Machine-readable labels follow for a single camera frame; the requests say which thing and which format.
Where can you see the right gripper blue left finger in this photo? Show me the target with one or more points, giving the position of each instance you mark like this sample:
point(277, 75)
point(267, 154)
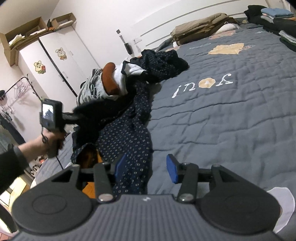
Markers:
point(120, 166)

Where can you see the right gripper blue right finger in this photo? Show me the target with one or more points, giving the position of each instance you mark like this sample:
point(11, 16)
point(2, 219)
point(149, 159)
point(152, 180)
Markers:
point(172, 166)

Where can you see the navy dotted sweater orange collar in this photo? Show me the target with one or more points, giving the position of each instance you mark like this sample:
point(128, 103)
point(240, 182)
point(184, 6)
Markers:
point(114, 127)

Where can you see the left forearm black sleeve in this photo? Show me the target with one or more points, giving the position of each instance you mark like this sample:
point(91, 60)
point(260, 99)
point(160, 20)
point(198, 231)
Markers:
point(12, 165)

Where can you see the black clothes rack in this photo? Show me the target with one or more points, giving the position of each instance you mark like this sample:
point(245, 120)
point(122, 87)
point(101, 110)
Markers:
point(21, 104)

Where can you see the stack of folded dark clothes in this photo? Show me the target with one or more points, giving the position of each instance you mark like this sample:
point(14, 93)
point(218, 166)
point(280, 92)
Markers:
point(278, 21)

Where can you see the person's left hand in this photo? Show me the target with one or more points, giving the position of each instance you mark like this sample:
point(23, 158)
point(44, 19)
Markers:
point(41, 145)

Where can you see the white wardrobe with stickers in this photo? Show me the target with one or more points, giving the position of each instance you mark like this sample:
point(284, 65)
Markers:
point(58, 63)

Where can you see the white grey printed sweatshirt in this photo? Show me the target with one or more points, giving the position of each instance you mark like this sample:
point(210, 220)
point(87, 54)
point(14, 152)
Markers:
point(108, 82)

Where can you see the grey quilted bedspread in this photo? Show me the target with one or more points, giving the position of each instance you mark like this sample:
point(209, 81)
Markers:
point(234, 106)

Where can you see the large cardboard box on wardrobe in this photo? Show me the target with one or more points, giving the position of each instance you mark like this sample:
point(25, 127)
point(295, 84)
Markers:
point(20, 37)

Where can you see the small cardboard box on wardrobe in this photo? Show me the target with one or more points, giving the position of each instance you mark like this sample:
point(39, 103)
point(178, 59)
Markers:
point(63, 21)

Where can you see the crumpled navy dotted garment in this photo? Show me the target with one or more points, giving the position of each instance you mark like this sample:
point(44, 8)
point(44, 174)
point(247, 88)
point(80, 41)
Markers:
point(160, 65)

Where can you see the white headboard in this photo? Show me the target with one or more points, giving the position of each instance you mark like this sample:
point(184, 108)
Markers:
point(150, 32)

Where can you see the folded khaki blanket stack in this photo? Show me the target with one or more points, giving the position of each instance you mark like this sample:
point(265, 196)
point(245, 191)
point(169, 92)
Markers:
point(200, 29)

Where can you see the white pillow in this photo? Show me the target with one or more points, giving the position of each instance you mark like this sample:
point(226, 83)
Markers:
point(227, 27)

